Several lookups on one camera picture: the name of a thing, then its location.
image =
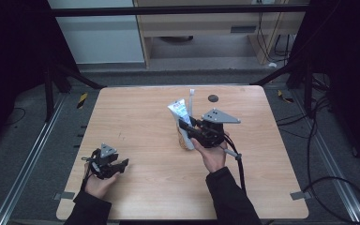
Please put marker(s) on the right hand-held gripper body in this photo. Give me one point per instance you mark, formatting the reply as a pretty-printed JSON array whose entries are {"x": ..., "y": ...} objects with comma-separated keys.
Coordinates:
[{"x": 211, "y": 132}]

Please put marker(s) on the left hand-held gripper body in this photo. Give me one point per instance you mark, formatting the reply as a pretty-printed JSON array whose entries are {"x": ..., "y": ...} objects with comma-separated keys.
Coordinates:
[{"x": 103, "y": 161}]

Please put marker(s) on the white toothpaste tube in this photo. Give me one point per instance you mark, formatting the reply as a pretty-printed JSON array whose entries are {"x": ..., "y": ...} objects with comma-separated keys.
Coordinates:
[{"x": 178, "y": 108}]

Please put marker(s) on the person's left hand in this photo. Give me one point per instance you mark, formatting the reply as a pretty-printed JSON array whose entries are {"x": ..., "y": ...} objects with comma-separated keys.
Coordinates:
[{"x": 97, "y": 187}]

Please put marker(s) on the person's right hand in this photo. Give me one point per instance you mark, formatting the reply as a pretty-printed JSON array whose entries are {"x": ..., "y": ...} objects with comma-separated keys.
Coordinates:
[{"x": 214, "y": 157}]

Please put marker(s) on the black round table grommet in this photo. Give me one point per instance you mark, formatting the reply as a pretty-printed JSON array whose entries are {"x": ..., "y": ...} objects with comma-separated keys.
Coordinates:
[{"x": 212, "y": 98}]

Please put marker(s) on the yellow and black floor tape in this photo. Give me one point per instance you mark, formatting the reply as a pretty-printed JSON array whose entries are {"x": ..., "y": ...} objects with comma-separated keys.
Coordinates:
[
  {"x": 82, "y": 100},
  {"x": 285, "y": 97}
]

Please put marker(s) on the black metal stand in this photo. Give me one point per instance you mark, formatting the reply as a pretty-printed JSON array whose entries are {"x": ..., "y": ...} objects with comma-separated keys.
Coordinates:
[
  {"x": 307, "y": 90},
  {"x": 48, "y": 93}
]

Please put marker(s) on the wooden desk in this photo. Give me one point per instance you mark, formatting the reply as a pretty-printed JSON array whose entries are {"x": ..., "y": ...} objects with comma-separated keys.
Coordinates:
[{"x": 200, "y": 26}]

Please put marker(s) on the white cabinet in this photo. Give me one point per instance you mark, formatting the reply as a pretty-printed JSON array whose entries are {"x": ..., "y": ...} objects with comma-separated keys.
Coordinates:
[{"x": 100, "y": 37}]

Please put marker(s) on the black curtain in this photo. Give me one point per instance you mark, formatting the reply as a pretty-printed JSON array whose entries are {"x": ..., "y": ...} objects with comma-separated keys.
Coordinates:
[
  {"x": 9, "y": 62},
  {"x": 350, "y": 78}
]

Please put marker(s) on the grey metal table bracket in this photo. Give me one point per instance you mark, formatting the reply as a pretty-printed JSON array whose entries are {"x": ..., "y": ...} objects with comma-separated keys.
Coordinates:
[
  {"x": 64, "y": 195},
  {"x": 300, "y": 195}
]

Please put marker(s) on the aluminium floor rail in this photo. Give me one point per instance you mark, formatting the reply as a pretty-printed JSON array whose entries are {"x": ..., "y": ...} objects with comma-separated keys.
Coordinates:
[
  {"x": 25, "y": 168},
  {"x": 331, "y": 162}
]

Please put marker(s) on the black horizontal frame bar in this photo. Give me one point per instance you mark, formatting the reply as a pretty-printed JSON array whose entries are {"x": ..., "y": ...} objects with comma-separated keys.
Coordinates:
[{"x": 168, "y": 11}]

